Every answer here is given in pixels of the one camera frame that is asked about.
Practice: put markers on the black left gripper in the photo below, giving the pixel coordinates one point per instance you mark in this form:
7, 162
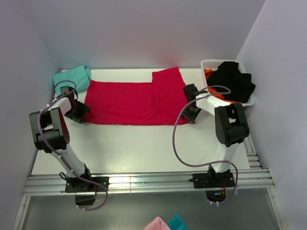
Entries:
78, 111

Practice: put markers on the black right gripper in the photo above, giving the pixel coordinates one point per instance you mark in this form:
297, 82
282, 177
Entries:
190, 114

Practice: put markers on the red t-shirt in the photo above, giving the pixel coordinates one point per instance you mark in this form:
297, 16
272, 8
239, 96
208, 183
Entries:
154, 103

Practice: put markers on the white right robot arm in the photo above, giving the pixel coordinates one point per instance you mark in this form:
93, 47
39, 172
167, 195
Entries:
231, 126

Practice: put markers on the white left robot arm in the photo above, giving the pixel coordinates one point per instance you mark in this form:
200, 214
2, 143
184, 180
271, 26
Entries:
50, 132

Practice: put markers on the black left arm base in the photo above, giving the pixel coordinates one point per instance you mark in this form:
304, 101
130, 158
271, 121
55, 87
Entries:
85, 192

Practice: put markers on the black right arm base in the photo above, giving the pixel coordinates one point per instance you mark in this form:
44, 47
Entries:
215, 184

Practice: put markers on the folded teal t-shirt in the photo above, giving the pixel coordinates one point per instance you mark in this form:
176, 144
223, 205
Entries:
80, 75

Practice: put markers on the orange t-shirt in basket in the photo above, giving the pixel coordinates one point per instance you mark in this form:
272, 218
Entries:
223, 78

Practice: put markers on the black t-shirt in basket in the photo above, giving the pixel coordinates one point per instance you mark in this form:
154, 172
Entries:
242, 79

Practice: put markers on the teal cloth at bottom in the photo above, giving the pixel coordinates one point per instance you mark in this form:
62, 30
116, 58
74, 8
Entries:
176, 223

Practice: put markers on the pink cloth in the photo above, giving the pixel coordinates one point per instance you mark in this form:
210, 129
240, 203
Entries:
157, 224

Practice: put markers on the aluminium table frame rail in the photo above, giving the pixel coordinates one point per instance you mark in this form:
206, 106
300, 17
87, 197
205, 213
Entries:
149, 168

